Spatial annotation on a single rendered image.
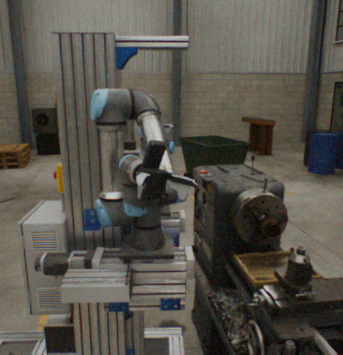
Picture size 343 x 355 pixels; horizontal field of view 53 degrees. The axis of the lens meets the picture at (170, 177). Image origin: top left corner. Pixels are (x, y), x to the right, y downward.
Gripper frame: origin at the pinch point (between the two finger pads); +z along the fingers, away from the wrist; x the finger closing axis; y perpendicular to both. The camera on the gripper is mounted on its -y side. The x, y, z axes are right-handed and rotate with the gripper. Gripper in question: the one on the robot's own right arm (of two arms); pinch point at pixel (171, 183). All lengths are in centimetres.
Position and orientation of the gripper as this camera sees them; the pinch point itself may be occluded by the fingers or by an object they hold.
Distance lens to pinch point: 83.7
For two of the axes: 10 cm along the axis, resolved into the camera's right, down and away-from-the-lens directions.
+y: -1.3, 9.7, 1.9
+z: 3.9, 2.2, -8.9
